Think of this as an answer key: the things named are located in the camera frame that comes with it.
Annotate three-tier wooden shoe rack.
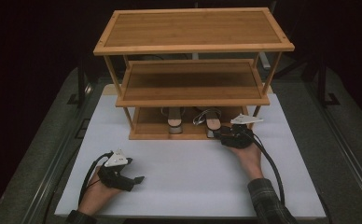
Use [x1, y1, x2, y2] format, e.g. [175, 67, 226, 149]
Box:
[92, 7, 296, 141]

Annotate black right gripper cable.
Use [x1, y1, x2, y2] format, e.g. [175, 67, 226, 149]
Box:
[247, 130, 286, 206]

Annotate metal floor rail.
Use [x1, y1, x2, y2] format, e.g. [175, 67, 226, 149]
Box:
[20, 83, 100, 224]
[303, 80, 362, 213]

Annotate person's left hand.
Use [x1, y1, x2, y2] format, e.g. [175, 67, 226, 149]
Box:
[77, 166, 122, 216]

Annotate black silver glitter heeled sandal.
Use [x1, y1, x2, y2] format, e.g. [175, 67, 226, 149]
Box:
[192, 106, 224, 139]
[160, 106, 187, 135]

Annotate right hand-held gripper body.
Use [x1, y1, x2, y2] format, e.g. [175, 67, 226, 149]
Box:
[220, 114, 264, 149]

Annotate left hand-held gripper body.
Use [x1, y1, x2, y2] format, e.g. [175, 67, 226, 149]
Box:
[97, 148, 135, 192]

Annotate person's right hand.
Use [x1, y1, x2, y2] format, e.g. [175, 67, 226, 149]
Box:
[229, 143, 264, 181]

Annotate black metal stand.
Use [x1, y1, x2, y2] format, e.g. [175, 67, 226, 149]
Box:
[316, 59, 341, 108]
[67, 59, 92, 108]

